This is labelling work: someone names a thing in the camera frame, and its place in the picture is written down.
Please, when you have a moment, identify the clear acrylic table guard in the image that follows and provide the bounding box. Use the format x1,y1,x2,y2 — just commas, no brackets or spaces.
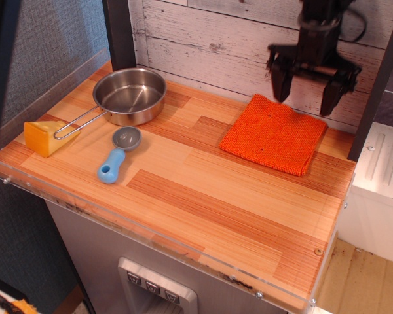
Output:
0,48,345,311

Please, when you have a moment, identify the silver dispenser button panel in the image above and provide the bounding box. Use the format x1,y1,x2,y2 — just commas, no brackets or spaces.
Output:
118,257,198,313

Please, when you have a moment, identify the stainless steel pot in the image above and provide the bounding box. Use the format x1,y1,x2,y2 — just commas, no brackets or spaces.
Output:
54,68,167,141

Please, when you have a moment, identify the blue handled grey scoop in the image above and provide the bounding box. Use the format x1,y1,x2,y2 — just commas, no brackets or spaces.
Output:
97,126,142,184

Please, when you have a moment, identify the yellow black object corner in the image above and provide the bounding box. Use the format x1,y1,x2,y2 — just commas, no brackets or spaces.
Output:
0,295,37,314

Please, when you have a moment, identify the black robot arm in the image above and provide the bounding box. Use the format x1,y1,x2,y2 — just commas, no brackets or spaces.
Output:
267,1,362,116

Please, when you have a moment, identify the dark right frame post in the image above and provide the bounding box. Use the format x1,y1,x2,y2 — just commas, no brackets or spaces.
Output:
346,0,393,162

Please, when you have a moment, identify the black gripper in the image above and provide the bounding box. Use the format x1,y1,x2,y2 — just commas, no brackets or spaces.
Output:
267,19,362,116

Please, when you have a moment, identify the dark frame post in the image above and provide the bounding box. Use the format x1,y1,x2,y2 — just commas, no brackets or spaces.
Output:
102,0,137,71
346,0,393,162

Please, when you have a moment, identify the white toy appliance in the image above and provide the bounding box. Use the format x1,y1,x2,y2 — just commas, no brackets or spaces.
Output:
337,123,393,261

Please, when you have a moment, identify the yellow cheese wedge toy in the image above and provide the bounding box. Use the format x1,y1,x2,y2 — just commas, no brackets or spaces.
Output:
24,121,80,158

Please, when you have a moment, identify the orange knitted cloth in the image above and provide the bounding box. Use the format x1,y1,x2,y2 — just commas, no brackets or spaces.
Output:
219,94,328,177

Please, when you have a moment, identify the dark left frame post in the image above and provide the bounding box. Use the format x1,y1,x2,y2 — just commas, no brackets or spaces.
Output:
102,0,137,71

